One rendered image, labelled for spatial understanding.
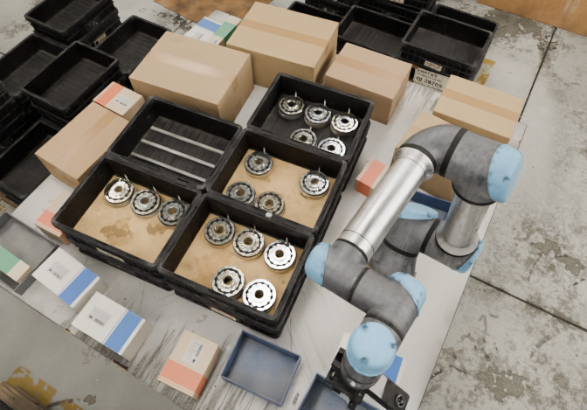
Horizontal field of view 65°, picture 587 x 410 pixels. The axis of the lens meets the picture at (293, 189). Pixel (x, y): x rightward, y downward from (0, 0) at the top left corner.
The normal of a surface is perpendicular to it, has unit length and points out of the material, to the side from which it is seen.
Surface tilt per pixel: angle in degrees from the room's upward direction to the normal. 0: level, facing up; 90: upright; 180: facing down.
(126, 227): 0
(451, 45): 0
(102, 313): 0
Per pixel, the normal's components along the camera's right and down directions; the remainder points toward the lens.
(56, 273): -0.01, -0.52
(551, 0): -0.47, 0.55
